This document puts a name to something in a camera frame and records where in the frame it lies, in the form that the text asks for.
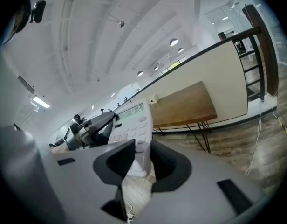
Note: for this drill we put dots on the ceiling air vent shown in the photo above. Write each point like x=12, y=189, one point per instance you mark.
x=26, y=84

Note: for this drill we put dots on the yellow black striped tape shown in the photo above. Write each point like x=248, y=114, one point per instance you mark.
x=284, y=128

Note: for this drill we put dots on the black metal railing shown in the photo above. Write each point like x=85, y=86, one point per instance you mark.
x=253, y=73

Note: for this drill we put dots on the black head camera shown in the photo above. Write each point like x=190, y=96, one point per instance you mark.
x=38, y=11

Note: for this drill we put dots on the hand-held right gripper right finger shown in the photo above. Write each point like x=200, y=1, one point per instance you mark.
x=173, y=169

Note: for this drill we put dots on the dome security camera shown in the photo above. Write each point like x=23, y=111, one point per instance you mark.
x=121, y=24

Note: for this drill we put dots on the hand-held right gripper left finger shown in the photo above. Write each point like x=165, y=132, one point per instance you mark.
x=111, y=164

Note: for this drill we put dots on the dark wooden post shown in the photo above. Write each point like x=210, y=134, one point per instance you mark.
x=264, y=50

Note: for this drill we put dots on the rectangular ceiling light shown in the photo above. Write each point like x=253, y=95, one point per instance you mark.
x=41, y=101

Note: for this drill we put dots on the white wall box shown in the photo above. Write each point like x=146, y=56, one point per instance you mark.
x=155, y=97

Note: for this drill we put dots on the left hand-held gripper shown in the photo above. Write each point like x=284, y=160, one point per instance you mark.
x=87, y=134

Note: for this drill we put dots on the white calculator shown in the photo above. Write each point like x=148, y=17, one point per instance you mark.
x=134, y=125

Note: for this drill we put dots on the wooden table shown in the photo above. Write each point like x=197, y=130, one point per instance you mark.
x=183, y=106

